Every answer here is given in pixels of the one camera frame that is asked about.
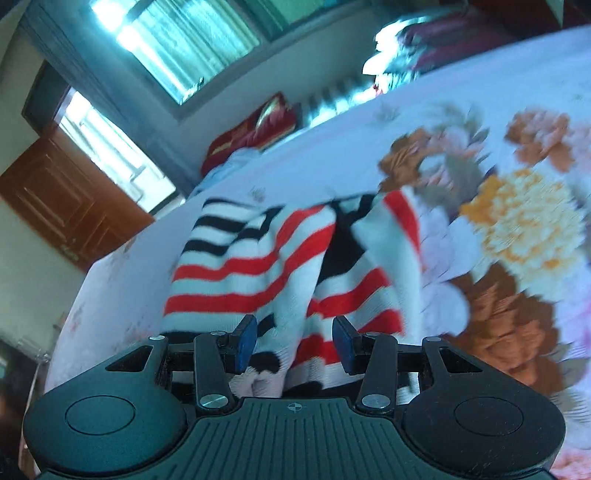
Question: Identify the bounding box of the folded maroon quilt pile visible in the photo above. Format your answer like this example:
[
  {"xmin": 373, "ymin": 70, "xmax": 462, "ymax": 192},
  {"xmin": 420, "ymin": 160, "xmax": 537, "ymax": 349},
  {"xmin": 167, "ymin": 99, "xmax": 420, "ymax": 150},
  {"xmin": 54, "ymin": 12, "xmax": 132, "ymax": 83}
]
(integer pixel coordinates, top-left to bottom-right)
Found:
[{"xmin": 362, "ymin": 5, "xmax": 517, "ymax": 94}]

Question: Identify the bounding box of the floral white bed sheet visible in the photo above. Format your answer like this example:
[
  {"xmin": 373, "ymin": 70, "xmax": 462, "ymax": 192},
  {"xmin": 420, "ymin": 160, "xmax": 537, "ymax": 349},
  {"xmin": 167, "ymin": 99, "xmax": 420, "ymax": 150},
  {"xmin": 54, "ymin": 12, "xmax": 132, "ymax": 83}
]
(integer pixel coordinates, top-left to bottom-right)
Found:
[{"xmin": 46, "ymin": 27, "xmax": 590, "ymax": 479}]

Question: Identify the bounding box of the striped knit children's sweater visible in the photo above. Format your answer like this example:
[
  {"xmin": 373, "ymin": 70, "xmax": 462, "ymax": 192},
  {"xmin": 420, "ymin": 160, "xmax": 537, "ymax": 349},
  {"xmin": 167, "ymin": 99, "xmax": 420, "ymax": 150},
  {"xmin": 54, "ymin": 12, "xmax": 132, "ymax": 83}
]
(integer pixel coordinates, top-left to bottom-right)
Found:
[{"xmin": 162, "ymin": 191, "xmax": 422, "ymax": 397}]

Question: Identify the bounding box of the brown wooden door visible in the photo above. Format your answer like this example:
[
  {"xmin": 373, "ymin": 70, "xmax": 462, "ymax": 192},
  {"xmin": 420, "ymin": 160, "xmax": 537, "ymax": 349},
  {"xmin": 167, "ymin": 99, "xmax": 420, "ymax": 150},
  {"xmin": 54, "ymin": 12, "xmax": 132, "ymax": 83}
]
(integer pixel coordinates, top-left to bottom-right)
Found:
[{"xmin": 1, "ymin": 121, "xmax": 154, "ymax": 272}]

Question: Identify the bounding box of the green glass window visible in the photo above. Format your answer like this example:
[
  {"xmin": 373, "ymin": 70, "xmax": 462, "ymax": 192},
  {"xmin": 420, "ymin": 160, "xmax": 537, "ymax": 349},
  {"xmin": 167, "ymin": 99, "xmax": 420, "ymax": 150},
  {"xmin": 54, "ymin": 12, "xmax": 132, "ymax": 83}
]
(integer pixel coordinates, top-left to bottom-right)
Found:
[{"xmin": 80, "ymin": 1, "xmax": 377, "ymax": 120}]

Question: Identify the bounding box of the striped cushion bench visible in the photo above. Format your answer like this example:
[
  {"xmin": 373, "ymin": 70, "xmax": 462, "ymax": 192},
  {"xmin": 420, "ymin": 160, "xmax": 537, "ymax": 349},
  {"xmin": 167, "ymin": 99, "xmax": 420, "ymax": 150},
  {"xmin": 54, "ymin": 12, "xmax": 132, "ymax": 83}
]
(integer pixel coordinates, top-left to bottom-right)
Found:
[{"xmin": 299, "ymin": 75, "xmax": 385, "ymax": 130}]

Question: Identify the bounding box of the grey curtain left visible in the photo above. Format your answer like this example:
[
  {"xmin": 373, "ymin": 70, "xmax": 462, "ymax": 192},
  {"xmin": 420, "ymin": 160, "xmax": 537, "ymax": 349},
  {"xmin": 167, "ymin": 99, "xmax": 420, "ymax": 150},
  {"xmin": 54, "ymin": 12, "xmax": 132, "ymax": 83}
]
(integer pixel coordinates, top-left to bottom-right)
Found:
[{"xmin": 20, "ymin": 1, "xmax": 199, "ymax": 195}]

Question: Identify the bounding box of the red gold pillow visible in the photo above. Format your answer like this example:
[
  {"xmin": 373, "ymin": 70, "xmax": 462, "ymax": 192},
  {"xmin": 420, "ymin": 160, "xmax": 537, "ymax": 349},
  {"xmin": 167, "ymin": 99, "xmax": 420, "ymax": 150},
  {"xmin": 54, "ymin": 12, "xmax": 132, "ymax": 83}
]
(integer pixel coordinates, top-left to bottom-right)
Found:
[{"xmin": 200, "ymin": 92, "xmax": 297, "ymax": 177}]

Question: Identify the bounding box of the light blue cloth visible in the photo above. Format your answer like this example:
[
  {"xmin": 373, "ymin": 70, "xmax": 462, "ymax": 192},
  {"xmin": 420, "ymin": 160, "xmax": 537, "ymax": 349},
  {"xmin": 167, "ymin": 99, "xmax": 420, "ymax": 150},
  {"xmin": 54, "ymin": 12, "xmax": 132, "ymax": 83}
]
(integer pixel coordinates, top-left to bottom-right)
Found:
[{"xmin": 186, "ymin": 148, "xmax": 262, "ymax": 200}]

